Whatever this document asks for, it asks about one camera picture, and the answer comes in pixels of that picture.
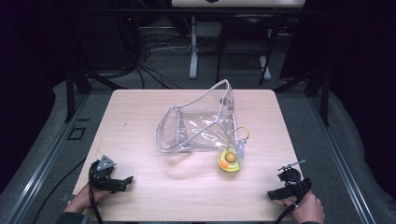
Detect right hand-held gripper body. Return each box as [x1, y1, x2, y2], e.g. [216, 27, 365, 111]
[276, 160, 313, 200]

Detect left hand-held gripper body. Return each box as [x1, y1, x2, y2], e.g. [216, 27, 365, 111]
[88, 154, 125, 192]

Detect yellow round toy keychain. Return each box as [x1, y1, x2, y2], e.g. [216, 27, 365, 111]
[217, 126, 250, 174]

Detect clear plastic zip bag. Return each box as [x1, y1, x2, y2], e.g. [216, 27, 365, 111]
[155, 78, 239, 154]

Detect person's right hand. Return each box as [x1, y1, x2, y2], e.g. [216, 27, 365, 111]
[280, 189, 327, 224]

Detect person's left hand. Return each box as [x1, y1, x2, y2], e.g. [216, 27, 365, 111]
[64, 184, 110, 216]

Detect black metal stand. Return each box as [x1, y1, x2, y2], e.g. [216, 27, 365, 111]
[63, 62, 129, 124]
[273, 66, 332, 127]

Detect white desk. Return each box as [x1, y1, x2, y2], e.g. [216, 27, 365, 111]
[171, 0, 306, 81]

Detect black chair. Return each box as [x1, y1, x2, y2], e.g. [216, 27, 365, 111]
[216, 13, 282, 87]

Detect black horizontal bar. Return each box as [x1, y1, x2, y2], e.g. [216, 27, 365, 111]
[46, 7, 312, 17]

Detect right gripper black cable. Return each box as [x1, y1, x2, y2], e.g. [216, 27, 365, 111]
[273, 186, 312, 224]

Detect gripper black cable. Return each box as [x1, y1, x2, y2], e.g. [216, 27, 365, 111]
[88, 161, 105, 224]
[273, 186, 312, 224]

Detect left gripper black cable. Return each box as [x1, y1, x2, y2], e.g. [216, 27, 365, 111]
[88, 161, 105, 224]

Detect black cable on floor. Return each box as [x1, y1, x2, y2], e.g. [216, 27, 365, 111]
[31, 158, 87, 224]

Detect aluminium floor rail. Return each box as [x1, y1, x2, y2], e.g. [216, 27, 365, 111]
[5, 92, 92, 224]
[309, 96, 376, 224]

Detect bundle of floor cables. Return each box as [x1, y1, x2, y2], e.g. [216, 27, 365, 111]
[133, 29, 200, 91]

